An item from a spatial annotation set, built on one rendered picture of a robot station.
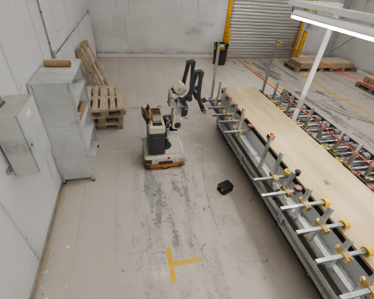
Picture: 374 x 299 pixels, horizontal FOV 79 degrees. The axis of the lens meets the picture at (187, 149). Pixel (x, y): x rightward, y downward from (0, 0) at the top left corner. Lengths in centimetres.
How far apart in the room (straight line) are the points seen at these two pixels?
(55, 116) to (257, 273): 298
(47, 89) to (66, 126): 49
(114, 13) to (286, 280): 857
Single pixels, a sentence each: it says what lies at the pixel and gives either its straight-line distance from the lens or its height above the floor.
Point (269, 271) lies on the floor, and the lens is 309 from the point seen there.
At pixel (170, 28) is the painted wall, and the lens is 933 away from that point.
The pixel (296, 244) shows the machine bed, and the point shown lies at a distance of 320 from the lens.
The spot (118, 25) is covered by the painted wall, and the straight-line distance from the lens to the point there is 919.
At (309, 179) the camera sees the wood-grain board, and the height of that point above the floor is 90.
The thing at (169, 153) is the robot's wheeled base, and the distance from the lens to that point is 371.
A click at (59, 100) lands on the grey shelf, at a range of 308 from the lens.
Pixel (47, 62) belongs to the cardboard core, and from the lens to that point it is 350.
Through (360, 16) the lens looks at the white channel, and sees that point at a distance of 251.
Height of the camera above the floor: 261
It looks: 38 degrees down
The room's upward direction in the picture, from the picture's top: 5 degrees clockwise
